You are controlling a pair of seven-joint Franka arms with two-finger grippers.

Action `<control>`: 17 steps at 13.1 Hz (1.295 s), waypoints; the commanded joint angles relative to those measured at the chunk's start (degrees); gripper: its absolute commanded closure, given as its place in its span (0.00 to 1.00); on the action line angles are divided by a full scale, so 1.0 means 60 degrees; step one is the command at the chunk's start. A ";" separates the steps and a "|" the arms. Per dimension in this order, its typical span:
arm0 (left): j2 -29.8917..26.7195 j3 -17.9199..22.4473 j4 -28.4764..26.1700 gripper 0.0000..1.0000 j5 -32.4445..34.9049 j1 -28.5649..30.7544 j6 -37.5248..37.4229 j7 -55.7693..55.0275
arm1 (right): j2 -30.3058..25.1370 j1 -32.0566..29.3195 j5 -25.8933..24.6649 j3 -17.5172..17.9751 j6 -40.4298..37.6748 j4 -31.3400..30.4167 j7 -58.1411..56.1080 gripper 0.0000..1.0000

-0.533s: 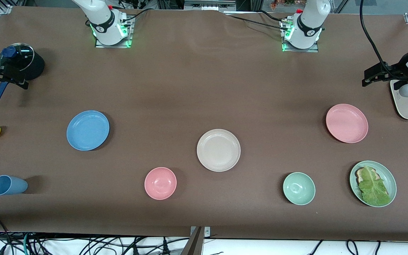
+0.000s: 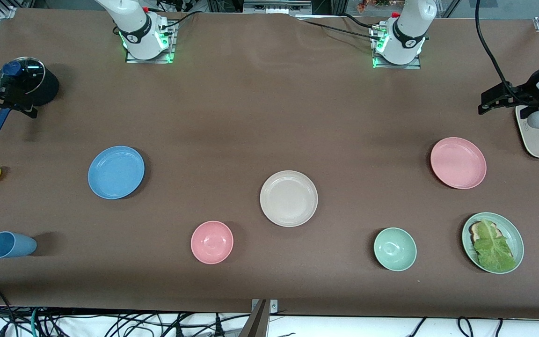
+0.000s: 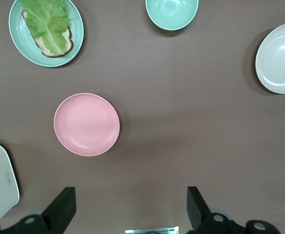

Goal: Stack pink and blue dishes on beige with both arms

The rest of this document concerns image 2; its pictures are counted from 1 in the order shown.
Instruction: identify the pink plate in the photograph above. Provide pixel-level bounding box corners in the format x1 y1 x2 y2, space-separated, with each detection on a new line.
430 137 487 190

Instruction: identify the blue plate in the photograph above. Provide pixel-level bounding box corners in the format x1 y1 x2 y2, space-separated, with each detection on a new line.
87 146 145 200

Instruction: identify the glass lid blue knob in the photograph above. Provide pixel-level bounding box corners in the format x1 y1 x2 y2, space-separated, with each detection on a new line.
0 57 46 96

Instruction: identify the toast bread slice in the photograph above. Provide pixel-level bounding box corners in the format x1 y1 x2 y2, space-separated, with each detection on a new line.
469 221 499 244

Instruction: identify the green plate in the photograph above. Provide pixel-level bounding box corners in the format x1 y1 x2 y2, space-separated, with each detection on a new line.
461 212 524 274

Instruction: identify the blue cup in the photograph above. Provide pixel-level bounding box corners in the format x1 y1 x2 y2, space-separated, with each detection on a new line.
0 231 37 259

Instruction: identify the green lettuce leaf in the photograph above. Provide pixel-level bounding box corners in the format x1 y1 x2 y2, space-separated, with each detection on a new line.
473 219 517 273

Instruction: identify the colourful toy food heap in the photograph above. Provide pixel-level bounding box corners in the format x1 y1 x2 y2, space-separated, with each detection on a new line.
357 0 406 12

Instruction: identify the small green bowl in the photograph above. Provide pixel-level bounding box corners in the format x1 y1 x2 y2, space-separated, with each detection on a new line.
374 227 417 271

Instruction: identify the brown table cover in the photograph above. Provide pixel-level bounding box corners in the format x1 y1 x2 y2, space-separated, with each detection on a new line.
0 7 539 320

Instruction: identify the beige plate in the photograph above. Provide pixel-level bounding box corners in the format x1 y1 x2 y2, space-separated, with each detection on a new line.
260 170 318 227

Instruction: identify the small pink bowl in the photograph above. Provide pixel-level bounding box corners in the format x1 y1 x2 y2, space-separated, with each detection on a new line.
190 221 234 264

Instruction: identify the dark support beam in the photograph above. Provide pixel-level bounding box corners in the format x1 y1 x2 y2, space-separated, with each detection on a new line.
237 300 270 337

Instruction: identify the black pot blue handle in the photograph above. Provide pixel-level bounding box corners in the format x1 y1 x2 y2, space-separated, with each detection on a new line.
0 63 59 139

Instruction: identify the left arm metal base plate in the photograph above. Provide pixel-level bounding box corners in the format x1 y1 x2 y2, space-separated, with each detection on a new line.
371 26 422 70

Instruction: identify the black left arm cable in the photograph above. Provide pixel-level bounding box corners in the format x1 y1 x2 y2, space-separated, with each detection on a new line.
475 0 518 96

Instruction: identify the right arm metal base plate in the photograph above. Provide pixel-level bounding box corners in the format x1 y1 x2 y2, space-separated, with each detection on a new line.
125 21 176 64

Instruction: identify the black left base cable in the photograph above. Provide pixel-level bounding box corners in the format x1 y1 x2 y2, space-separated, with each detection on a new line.
298 19 382 41

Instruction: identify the black base cable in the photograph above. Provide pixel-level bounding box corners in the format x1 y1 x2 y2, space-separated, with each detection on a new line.
160 10 204 29
298 19 382 41

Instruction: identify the black right base cable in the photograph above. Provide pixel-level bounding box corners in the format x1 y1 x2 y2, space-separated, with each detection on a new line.
160 10 204 29

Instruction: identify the grey metal frame bar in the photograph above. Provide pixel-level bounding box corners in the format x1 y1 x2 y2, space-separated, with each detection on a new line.
243 0 313 15

